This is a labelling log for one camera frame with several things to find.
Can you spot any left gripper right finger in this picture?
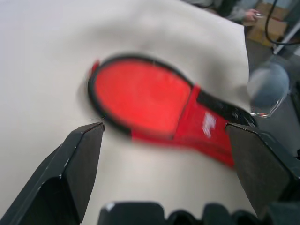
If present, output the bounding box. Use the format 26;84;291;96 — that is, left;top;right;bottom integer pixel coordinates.
224;121;300;225

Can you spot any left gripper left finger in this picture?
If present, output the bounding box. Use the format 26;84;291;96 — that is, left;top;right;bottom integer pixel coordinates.
0;122;105;225

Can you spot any black clear paddle case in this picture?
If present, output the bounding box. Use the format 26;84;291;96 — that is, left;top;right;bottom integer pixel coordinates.
88;52;260;169

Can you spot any red table tennis paddle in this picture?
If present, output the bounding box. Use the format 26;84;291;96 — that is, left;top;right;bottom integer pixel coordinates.
93;61;195;139

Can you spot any bystander hand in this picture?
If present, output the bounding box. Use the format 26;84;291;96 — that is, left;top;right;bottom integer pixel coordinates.
243;8;265;23

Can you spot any white translucent round object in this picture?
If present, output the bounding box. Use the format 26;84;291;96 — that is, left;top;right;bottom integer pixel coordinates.
247;62;291;118

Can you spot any beige table cover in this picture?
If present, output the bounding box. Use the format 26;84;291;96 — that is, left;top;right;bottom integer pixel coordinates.
0;0;253;225

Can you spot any cardboard box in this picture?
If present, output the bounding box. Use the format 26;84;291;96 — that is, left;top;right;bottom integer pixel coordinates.
243;0;294;46

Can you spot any bystander in grey clothing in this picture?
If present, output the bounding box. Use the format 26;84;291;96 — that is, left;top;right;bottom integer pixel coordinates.
182;0;248;24

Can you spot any white frame leg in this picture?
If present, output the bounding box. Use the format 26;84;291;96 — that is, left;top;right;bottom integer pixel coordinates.
273;0;300;55

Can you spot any hanging black cable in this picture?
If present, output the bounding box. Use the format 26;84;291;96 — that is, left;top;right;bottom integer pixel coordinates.
264;0;300;46

